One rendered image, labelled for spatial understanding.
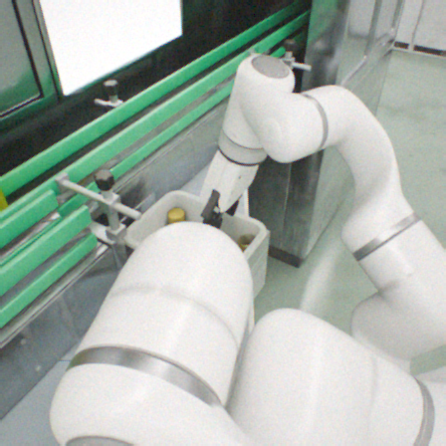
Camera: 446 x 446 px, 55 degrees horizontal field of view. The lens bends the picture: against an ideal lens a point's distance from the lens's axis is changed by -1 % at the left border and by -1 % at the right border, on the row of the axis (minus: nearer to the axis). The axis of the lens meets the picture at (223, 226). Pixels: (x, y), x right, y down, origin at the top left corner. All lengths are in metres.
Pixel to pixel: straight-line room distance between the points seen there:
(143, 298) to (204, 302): 0.04
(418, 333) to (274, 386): 0.25
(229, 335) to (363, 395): 0.11
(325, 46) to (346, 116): 0.78
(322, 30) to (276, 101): 0.81
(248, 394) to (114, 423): 0.10
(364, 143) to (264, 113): 0.14
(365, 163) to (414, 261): 0.15
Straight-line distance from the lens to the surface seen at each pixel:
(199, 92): 1.02
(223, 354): 0.26
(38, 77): 0.90
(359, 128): 0.58
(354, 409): 0.31
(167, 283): 0.26
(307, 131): 0.51
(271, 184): 1.62
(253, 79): 0.55
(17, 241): 0.72
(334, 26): 1.30
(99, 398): 0.23
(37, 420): 0.74
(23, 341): 0.68
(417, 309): 0.50
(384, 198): 0.50
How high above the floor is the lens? 1.38
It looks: 43 degrees down
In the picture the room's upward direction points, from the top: straight up
